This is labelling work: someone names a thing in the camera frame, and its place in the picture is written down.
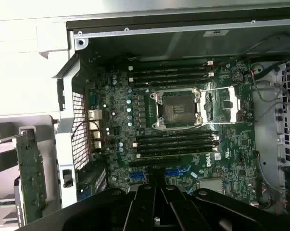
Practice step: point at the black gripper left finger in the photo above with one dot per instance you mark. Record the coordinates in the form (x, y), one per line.
(140, 209)

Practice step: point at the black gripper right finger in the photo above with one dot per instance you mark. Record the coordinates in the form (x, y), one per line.
(180, 211)

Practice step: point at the blue expansion slot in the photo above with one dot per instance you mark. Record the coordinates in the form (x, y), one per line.
(136, 176)

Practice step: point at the silver chipset heatsink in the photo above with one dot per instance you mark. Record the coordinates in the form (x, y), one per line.
(210, 185)

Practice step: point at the long black expansion slot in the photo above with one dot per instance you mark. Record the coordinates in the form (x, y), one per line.
(173, 162)

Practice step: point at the RAM slot white tabs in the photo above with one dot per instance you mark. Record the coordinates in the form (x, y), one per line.
(176, 141)
(171, 76)
(141, 155)
(171, 65)

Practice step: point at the green motherboard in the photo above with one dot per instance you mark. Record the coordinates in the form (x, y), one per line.
(231, 144)

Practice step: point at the metal socket locking lever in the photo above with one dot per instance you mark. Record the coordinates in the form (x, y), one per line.
(231, 123)
(217, 89)

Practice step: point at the CPU socket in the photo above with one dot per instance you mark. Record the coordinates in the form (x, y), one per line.
(176, 109)

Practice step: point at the metal socket cover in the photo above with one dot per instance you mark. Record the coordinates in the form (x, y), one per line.
(232, 101)

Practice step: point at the open PC case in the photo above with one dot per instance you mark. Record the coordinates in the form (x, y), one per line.
(63, 108)

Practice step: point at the metal disk bay cage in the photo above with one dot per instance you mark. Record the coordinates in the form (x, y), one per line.
(289, 115)

